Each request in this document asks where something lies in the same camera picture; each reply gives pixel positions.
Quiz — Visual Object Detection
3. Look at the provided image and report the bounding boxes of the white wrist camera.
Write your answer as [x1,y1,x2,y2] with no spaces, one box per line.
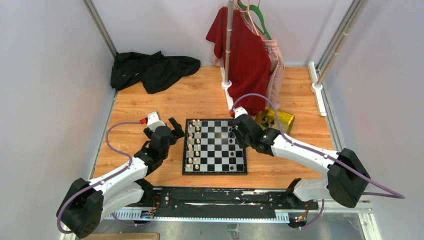
[147,111,166,132]
[233,106,248,119]

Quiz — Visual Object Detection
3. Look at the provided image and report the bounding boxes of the green clothes hanger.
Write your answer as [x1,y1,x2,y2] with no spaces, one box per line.
[237,0,272,40]

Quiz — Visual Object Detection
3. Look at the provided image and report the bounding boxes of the black white chess board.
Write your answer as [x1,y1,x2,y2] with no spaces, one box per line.
[182,118,248,176]

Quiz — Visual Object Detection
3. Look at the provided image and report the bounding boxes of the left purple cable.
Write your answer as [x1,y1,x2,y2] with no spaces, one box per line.
[56,118,148,235]

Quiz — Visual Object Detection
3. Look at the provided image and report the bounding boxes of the white clothes rack stand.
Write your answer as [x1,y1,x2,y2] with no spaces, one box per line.
[220,0,235,112]

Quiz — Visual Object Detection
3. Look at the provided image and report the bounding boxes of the red shirt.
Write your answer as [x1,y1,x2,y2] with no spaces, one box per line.
[205,6,271,101]

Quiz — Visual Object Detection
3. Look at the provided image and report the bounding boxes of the black cloth pile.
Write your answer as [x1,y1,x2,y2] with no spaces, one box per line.
[110,51,201,94]

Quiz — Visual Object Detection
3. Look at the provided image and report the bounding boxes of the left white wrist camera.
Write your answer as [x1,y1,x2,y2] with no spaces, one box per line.
[147,111,166,132]

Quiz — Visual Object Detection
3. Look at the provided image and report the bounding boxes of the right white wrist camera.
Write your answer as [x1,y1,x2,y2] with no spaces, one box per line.
[233,106,248,119]

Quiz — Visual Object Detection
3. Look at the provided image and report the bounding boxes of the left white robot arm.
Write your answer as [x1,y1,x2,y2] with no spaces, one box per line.
[56,111,185,238]

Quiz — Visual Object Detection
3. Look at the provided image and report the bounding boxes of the pink garment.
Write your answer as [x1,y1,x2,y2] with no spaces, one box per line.
[210,0,286,112]

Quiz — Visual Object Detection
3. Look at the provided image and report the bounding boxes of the yellow metal tin box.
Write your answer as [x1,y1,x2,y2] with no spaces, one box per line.
[254,107,295,135]

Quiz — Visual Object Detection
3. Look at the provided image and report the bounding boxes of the right white rack foot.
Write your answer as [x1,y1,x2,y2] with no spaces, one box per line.
[307,0,368,117]

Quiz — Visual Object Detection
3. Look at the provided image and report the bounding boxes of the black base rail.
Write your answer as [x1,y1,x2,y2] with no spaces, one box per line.
[129,186,319,223]

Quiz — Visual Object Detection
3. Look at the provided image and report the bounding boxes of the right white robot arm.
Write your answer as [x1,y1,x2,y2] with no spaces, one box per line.
[232,113,370,209]

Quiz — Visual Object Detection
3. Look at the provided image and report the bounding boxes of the white chess pieces rows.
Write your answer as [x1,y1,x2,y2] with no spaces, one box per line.
[186,119,201,171]

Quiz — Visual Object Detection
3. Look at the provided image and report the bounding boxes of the purple cable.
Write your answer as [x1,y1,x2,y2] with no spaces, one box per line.
[229,93,406,200]
[56,118,148,235]

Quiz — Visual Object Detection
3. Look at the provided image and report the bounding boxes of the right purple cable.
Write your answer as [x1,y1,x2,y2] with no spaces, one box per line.
[229,93,406,200]

